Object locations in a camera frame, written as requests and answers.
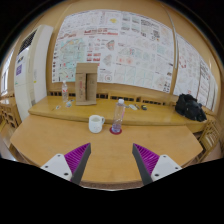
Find small bottle cap item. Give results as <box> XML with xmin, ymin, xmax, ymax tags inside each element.
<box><xmin>66</xmin><ymin>101</ymin><xmax>72</xmax><ymax>108</ymax></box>

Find white standing air conditioner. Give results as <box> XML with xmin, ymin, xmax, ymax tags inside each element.
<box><xmin>14</xmin><ymin>25</ymin><xmax>53</xmax><ymax>120</ymax></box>

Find large wall poster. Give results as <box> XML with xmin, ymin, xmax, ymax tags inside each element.
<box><xmin>52</xmin><ymin>9</ymin><xmax>174</xmax><ymax>93</ymax></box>

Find wooden chair left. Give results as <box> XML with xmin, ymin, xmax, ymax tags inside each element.
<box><xmin>0</xmin><ymin>97</ymin><xmax>21</xmax><ymax>129</ymax></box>

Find red round coaster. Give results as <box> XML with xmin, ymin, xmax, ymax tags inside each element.
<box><xmin>109</xmin><ymin>127</ymin><xmax>122</xmax><ymax>135</ymax></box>

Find clear plastic water bottle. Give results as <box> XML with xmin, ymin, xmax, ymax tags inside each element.
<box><xmin>112</xmin><ymin>99</ymin><xmax>125</xmax><ymax>129</ymax></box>

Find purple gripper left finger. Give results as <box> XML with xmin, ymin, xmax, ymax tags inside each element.
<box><xmin>42</xmin><ymin>143</ymin><xmax>91</xmax><ymax>185</ymax></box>

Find right wall poster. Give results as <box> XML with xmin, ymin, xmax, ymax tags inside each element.
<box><xmin>173</xmin><ymin>35</ymin><xmax>218</xmax><ymax>111</ymax></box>

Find wooden chair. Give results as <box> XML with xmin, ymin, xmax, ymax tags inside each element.
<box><xmin>197</xmin><ymin>121</ymin><xmax>222</xmax><ymax>162</ymax></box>
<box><xmin>0</xmin><ymin>97</ymin><xmax>21</xmax><ymax>129</ymax></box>

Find brown cardboard box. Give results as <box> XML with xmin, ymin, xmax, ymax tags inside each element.
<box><xmin>75</xmin><ymin>63</ymin><xmax>98</xmax><ymax>106</ymax></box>

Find small items on far table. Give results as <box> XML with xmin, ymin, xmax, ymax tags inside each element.
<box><xmin>129</xmin><ymin>104</ymin><xmax>147</xmax><ymax>111</ymax></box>

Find white ceramic mug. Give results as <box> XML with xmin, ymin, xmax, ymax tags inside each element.
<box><xmin>89</xmin><ymin>115</ymin><xmax>105</xmax><ymax>134</ymax></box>

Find clear bottle red label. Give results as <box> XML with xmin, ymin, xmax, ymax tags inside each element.
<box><xmin>62</xmin><ymin>80</ymin><xmax>68</xmax><ymax>102</ymax></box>

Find black backpack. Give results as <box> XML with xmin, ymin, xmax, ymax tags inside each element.
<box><xmin>175</xmin><ymin>94</ymin><xmax>207</xmax><ymax>122</ymax></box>

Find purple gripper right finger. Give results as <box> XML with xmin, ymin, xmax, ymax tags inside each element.
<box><xmin>132</xmin><ymin>144</ymin><xmax>181</xmax><ymax>185</ymax></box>

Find wooden chair right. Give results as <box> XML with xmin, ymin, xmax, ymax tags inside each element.
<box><xmin>197</xmin><ymin>121</ymin><xmax>222</xmax><ymax>162</ymax></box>

